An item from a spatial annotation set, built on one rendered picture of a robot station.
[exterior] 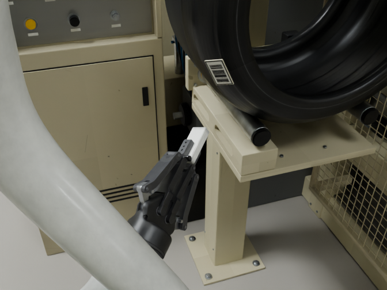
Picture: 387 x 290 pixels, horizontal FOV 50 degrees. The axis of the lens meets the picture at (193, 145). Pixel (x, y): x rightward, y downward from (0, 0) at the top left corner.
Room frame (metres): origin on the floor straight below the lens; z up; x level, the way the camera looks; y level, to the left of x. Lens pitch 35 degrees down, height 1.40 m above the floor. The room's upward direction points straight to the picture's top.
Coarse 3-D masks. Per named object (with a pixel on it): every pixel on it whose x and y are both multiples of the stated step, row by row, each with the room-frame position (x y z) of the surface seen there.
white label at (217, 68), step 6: (204, 60) 0.72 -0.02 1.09; (210, 60) 0.72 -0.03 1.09; (216, 60) 0.71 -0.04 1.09; (222, 60) 0.70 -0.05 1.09; (210, 66) 0.72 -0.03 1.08; (216, 66) 0.72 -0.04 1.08; (222, 66) 0.71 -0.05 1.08; (210, 72) 0.73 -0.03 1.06; (216, 72) 0.72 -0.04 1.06; (222, 72) 0.71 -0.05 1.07; (228, 72) 0.71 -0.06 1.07; (216, 78) 0.73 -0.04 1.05; (222, 78) 0.72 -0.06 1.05; (228, 78) 0.71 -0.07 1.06; (216, 84) 0.73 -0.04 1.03; (222, 84) 0.72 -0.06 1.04; (228, 84) 0.72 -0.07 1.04
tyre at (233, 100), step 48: (192, 0) 0.73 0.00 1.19; (240, 0) 0.70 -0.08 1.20; (336, 0) 1.09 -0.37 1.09; (384, 0) 1.04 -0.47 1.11; (192, 48) 0.75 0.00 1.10; (240, 48) 0.71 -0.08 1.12; (288, 48) 1.05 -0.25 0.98; (336, 48) 1.05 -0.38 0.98; (384, 48) 0.94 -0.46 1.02; (240, 96) 0.73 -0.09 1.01; (288, 96) 0.74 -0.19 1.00; (336, 96) 0.78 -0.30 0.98
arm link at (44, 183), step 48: (0, 0) 0.28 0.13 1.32; (0, 48) 0.27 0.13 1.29; (0, 96) 0.26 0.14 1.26; (0, 144) 0.26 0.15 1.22; (48, 144) 0.28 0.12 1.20; (48, 192) 0.25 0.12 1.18; (96, 192) 0.28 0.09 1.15; (96, 240) 0.24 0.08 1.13; (144, 240) 0.27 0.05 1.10; (144, 288) 0.23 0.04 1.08
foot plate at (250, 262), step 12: (192, 240) 1.24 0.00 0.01; (192, 252) 1.18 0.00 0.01; (204, 252) 1.18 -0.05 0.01; (252, 252) 1.18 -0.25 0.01; (204, 264) 1.12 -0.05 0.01; (228, 264) 1.12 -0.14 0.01; (240, 264) 1.12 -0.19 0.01; (252, 264) 1.12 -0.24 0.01; (204, 276) 1.06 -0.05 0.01; (216, 276) 1.06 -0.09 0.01; (228, 276) 1.06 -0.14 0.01
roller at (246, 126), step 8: (216, 96) 0.95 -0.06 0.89; (224, 104) 0.89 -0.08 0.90; (232, 112) 0.84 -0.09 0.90; (240, 112) 0.82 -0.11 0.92; (240, 120) 0.80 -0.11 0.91; (248, 120) 0.78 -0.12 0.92; (256, 120) 0.78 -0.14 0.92; (248, 128) 0.76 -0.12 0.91; (256, 128) 0.75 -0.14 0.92; (264, 128) 0.75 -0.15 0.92; (248, 136) 0.75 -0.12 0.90; (256, 136) 0.73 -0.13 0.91; (264, 136) 0.74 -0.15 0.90; (256, 144) 0.73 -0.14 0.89; (264, 144) 0.74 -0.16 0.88
